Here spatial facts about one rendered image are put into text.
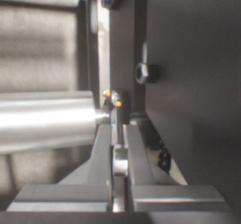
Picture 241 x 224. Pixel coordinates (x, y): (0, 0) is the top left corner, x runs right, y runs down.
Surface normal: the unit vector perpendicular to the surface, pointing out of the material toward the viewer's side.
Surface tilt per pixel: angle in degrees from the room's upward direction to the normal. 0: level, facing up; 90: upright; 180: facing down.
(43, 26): 0
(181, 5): 90
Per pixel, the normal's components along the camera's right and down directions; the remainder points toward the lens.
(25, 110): 0.24, -0.37
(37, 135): 0.27, 0.39
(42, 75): 0.28, 0.15
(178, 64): -0.96, 0.05
